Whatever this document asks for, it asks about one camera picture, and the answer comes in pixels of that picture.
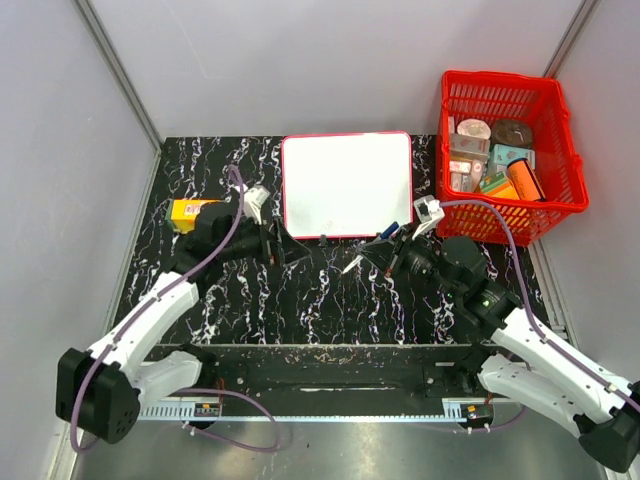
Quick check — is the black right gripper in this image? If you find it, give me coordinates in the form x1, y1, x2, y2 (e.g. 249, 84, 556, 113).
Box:
357, 222, 461, 300

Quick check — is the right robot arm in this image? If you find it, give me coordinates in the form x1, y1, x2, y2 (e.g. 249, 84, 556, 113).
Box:
358, 229, 639, 473

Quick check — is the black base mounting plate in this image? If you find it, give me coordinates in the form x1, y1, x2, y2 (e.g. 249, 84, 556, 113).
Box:
159, 344, 501, 417

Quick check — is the white marker blue cap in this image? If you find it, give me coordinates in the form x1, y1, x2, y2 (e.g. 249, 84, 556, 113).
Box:
342, 222, 400, 275

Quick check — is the orange cylinder can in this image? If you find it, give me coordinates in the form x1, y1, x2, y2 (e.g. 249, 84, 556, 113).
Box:
507, 157, 546, 202

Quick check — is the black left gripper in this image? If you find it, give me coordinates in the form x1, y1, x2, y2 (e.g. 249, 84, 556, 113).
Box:
218, 212, 311, 267

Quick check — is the pink framed whiteboard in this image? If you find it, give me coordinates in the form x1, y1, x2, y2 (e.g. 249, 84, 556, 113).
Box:
281, 131, 414, 239

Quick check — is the pink round roll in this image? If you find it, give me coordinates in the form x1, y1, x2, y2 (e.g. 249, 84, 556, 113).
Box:
456, 118, 491, 140

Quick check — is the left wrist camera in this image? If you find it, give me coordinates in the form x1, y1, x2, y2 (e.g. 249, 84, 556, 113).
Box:
242, 185, 270, 225

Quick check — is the teal small box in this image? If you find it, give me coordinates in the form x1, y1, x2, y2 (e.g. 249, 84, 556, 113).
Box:
490, 144, 536, 167

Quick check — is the pink snack box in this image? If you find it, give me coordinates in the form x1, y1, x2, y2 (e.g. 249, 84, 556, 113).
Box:
449, 133, 490, 161

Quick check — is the orange sponge pack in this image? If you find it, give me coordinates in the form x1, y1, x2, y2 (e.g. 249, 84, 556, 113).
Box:
165, 199, 219, 234

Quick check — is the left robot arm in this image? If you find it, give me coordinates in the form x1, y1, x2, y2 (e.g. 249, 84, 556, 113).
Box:
55, 202, 310, 444

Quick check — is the brown round tin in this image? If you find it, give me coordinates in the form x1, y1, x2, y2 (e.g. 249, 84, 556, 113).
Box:
491, 119, 533, 149

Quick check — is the white cable duct rail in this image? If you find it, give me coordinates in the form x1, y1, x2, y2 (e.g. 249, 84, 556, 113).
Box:
139, 392, 494, 423

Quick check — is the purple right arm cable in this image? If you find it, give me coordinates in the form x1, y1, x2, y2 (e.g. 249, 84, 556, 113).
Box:
437, 199, 640, 432

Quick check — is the red plastic basket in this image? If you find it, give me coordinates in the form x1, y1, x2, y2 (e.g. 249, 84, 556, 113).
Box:
436, 70, 589, 246

